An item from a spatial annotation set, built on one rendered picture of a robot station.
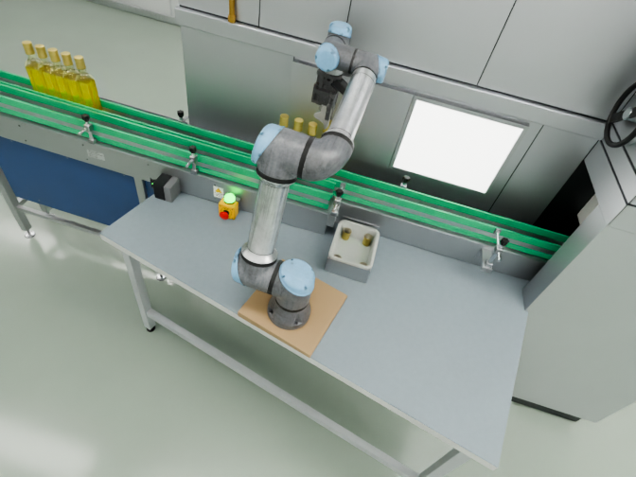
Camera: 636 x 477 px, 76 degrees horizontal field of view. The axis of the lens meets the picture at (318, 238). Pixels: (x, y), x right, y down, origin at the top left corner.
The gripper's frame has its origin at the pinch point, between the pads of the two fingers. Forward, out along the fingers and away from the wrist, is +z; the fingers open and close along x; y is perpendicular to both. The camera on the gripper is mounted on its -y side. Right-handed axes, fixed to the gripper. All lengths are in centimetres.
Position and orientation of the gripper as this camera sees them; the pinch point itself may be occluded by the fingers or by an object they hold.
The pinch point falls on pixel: (328, 124)
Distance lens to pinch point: 160.2
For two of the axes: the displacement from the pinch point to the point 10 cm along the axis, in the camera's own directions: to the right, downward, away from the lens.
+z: -1.5, 6.7, 7.3
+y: -9.5, -3.1, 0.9
